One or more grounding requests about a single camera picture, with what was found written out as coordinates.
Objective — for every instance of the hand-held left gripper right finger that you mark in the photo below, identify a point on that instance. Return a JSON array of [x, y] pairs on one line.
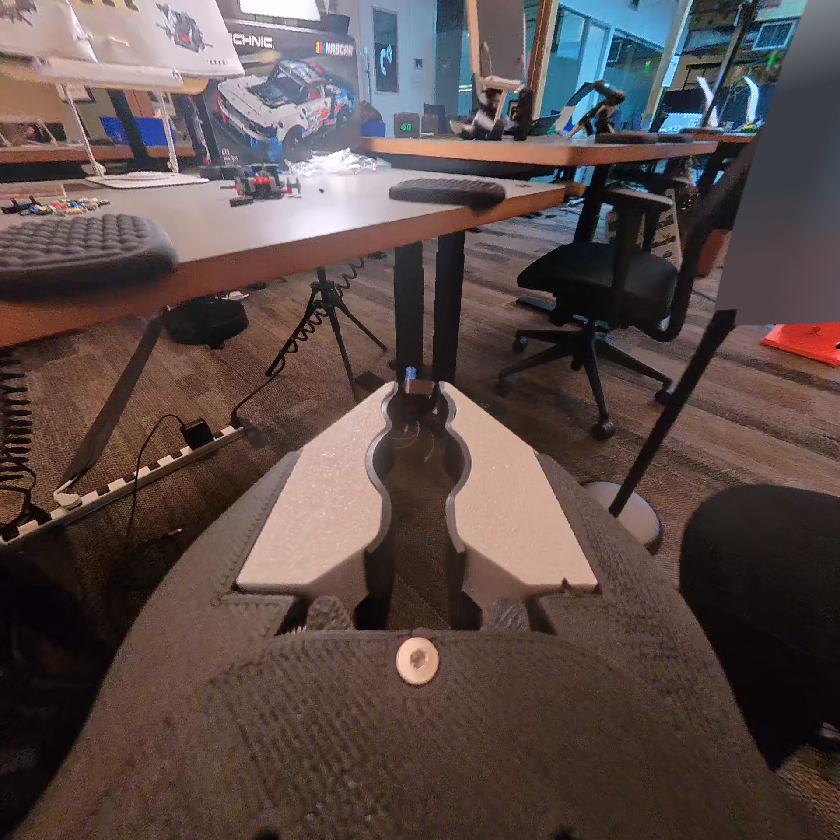
[[525, 518]]

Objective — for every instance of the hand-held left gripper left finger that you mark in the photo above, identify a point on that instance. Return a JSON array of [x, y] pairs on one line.
[[308, 518]]

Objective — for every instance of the small black blue-pinned lego piece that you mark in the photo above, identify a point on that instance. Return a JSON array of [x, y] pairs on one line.
[[420, 394]]

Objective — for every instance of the lego chassis assembly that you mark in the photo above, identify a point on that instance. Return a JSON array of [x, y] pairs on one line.
[[264, 185]]

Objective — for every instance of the black rubber lego tyre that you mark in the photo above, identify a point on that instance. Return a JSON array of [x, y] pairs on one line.
[[211, 172], [232, 171]]

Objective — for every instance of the row of loose lego parts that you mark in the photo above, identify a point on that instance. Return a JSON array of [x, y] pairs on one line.
[[52, 206]]

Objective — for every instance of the lego set box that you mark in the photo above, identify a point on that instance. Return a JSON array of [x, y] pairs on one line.
[[289, 85]]

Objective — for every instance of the black power adapter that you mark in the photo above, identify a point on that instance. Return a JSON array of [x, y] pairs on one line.
[[197, 433]]

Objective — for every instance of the black pole stand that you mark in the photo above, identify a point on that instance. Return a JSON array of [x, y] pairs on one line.
[[669, 420]]

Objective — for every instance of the white power strip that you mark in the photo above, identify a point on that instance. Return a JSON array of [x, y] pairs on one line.
[[131, 472]]

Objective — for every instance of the black tripod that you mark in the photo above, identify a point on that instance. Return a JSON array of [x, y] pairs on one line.
[[328, 308]]

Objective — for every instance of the black bag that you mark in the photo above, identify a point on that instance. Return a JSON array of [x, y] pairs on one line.
[[203, 321]]

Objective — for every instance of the black office chair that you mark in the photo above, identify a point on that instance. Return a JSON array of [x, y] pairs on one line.
[[604, 282]]

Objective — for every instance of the black round seat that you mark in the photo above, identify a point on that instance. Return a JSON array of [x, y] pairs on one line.
[[768, 590]]

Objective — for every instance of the wood-edged work desk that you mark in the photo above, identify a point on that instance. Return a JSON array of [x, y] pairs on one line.
[[295, 223]]

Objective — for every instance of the orange flat object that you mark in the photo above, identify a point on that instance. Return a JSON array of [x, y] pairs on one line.
[[804, 342]]

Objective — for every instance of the clear plastic bag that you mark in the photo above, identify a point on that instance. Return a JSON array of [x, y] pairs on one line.
[[334, 161]]

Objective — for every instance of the neighbouring wooden desk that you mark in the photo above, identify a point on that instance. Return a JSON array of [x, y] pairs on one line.
[[525, 149]]

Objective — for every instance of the black box with green display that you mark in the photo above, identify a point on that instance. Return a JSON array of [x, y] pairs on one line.
[[406, 124]]

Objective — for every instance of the black and white device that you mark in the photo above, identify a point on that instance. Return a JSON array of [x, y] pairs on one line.
[[594, 108], [492, 111]]

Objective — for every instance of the wood framed board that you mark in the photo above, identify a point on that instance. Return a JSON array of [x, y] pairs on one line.
[[502, 39]]

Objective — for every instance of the white instruction booklet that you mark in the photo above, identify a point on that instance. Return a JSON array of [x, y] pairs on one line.
[[118, 39]]

